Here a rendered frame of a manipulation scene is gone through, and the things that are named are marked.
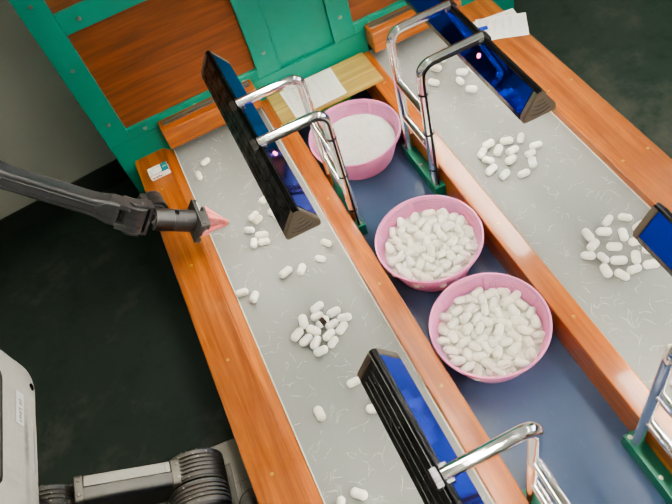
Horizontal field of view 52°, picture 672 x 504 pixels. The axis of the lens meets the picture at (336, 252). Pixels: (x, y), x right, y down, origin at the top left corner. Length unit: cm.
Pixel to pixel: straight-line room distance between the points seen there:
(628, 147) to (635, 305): 44
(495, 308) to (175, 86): 110
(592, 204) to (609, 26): 178
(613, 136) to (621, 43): 151
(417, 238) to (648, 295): 55
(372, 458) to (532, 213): 72
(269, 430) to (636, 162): 109
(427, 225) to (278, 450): 66
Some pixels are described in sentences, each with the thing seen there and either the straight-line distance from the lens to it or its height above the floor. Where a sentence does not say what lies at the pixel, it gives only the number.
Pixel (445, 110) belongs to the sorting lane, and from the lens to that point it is 203.
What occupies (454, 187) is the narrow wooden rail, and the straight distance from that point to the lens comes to 181.
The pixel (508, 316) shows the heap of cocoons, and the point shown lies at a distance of 162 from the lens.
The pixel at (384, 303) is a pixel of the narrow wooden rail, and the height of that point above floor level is 77.
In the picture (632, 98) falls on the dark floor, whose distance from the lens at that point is 313.
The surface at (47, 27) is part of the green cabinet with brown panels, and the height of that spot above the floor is 125.
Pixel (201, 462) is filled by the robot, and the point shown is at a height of 78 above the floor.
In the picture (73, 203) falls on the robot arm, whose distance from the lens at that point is 173.
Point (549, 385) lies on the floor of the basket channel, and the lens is 160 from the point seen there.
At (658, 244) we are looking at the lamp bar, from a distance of 132.
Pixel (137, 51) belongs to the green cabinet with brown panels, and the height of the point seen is 108.
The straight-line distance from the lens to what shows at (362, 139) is 201.
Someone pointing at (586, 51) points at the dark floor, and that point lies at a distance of 334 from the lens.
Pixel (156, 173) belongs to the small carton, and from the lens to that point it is 208.
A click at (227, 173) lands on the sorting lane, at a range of 204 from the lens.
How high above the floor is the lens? 214
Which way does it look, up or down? 53 degrees down
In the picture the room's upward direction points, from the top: 20 degrees counter-clockwise
